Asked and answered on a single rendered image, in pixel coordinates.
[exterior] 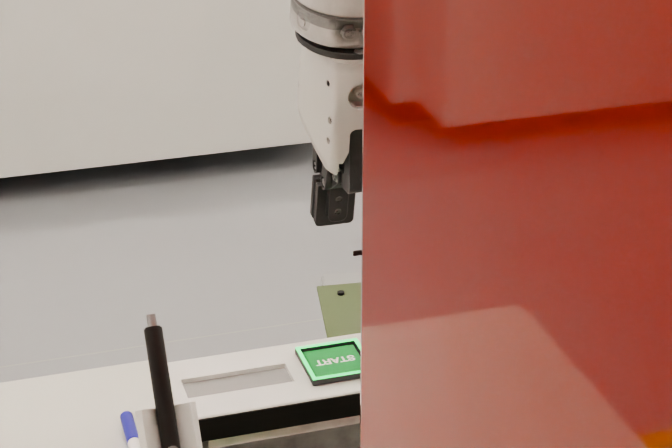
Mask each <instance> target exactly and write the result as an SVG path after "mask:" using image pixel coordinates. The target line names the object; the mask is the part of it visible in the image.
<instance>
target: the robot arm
mask: <svg viewBox="0 0 672 448"><path fill-rule="evenodd" d="M290 23H291V25H292V27H293V28H294V30H295V36H296V38H297V40H298V42H299V43H300V44H301V45H302V47H301V56H300V66H299V78H298V111H299V115H300V119H301V121H302V124H303V126H304V128H305V130H306V132H307V134H308V136H309V138H310V140H311V142H312V144H313V155H312V165H313V170H314V173H319V174H318V175H312V189H311V204H310V214H311V216H312V218H314V222H315V224H316V226H327V225H335V224H343V223H350V222H351V221H352V220H353V217H354V206H355V194H356V193H358V192H362V112H363V0H291V1H290Z"/></svg>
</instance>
